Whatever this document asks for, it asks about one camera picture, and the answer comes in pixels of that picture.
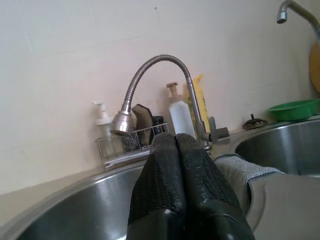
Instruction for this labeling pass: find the clear pump soap bottle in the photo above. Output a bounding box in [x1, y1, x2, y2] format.
[92, 100, 121, 156]

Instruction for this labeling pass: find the metal sink strainer plug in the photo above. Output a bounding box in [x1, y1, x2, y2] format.
[241, 113, 268, 131]

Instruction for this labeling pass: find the steel gooseneck hose faucet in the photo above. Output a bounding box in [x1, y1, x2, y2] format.
[111, 54, 231, 153]

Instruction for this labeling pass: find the white pump bottle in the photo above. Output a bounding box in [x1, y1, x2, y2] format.
[166, 82, 197, 137]

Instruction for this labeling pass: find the round wooden cutting board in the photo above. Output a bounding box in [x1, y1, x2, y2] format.
[309, 34, 320, 95]

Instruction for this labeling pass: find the steel wire sink rack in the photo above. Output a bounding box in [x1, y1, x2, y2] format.
[94, 122, 170, 163]

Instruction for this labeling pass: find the steel curved pipe faucet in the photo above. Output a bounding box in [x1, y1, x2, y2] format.
[276, 0, 320, 43]

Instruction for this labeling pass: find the steel wool scrubber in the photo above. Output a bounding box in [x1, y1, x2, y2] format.
[122, 131, 141, 152]

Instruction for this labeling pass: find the stainless steel double sink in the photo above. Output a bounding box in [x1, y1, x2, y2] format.
[0, 116, 320, 240]

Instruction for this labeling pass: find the small black container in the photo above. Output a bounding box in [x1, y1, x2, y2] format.
[151, 115, 166, 136]

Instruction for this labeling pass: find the grey dish cloth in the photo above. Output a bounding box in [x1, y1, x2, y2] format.
[213, 153, 286, 216]

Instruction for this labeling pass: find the yellow plastic bag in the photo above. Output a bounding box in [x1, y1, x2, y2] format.
[184, 73, 211, 133]

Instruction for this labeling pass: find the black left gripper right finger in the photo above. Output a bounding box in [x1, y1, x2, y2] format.
[175, 132, 256, 240]

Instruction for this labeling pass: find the green plastic bowl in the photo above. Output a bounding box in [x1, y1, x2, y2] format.
[268, 99, 320, 123]

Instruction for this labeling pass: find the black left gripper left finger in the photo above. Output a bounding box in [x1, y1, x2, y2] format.
[126, 133, 188, 240]

